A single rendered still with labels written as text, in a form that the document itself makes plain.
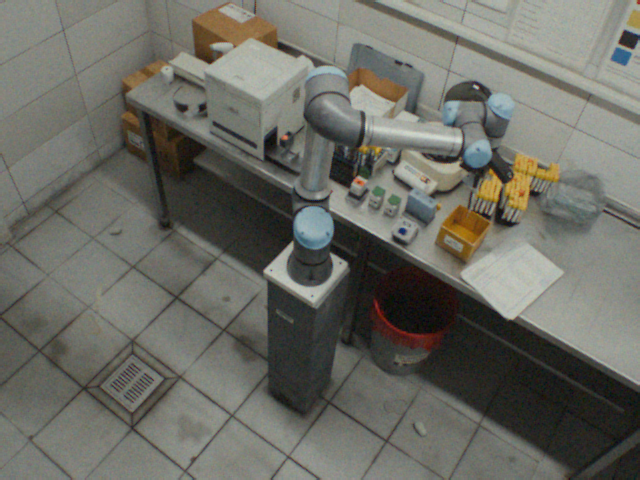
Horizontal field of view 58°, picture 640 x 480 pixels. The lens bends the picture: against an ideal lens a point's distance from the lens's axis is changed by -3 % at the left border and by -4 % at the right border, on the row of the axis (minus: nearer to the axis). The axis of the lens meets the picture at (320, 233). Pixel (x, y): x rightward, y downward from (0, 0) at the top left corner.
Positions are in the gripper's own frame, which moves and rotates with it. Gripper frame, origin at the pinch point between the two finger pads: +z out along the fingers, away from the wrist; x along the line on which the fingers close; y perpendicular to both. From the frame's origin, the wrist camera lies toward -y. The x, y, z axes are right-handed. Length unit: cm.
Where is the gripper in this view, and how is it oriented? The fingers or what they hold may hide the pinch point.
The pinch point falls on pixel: (476, 190)
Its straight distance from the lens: 194.8
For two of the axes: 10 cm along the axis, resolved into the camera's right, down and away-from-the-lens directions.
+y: -7.8, -5.2, 3.5
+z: -0.7, 6.3, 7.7
